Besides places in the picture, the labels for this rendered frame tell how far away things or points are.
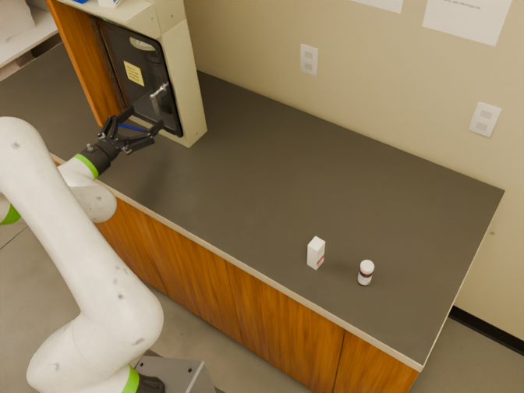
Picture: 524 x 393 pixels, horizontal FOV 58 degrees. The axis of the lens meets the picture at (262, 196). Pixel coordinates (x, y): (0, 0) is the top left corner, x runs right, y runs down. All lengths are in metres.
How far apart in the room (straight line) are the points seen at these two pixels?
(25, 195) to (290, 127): 1.13
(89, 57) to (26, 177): 0.95
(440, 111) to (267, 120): 0.64
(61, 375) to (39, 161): 0.39
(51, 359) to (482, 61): 1.31
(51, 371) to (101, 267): 0.21
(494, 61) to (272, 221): 0.80
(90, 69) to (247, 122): 0.60
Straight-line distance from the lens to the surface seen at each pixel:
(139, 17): 1.44
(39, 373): 0.99
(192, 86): 1.69
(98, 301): 0.90
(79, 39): 1.81
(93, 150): 1.52
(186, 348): 2.39
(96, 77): 1.89
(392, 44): 1.61
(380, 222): 1.56
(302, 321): 1.61
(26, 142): 0.99
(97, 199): 1.37
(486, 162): 1.74
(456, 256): 1.54
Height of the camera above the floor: 2.17
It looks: 50 degrees down
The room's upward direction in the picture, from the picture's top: 5 degrees counter-clockwise
